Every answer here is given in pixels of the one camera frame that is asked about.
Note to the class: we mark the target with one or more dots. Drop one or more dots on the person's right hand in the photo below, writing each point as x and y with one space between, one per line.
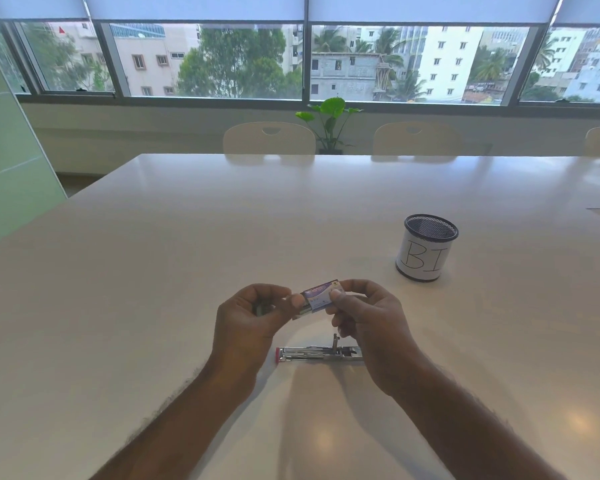
375 334

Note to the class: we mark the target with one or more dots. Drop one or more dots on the person's left hand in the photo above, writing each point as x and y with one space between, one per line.
245 329

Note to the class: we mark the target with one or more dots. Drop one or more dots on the person's left thumb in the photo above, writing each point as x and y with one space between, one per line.
292 302

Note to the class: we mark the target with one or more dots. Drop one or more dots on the person's right thumb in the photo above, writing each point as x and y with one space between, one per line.
341 300

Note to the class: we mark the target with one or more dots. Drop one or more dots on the small purple staple box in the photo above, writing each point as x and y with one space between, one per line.
320 296

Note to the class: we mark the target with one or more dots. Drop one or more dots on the person's right forearm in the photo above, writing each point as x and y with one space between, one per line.
465 424

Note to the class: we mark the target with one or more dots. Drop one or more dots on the person's left forearm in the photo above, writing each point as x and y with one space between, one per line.
175 424

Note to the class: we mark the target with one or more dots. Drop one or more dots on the open metal stapler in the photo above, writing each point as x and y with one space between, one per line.
320 352

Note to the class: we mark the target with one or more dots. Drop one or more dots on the black mesh pen holder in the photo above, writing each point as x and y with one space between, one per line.
426 248

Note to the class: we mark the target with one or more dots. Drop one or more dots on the green potted plant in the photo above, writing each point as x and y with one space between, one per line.
329 122

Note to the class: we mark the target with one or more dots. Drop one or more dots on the white roller blind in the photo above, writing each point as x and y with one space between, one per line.
432 8
195 7
32 5
589 8

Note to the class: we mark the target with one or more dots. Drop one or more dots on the green glass partition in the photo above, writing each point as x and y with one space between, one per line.
10 139

